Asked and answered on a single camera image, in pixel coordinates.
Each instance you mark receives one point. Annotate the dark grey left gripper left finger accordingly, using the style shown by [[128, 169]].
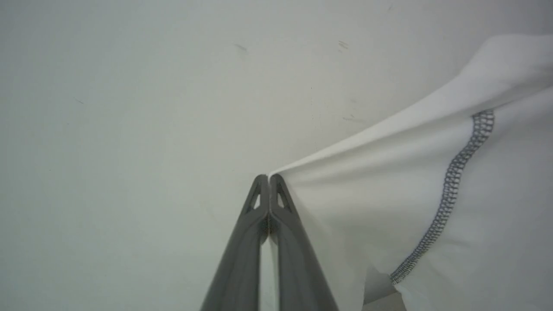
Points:
[[239, 263]]

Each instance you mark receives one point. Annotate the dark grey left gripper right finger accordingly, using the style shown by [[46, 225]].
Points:
[[298, 268]]

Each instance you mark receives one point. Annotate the white garment with grey stitching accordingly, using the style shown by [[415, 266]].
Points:
[[432, 194]]

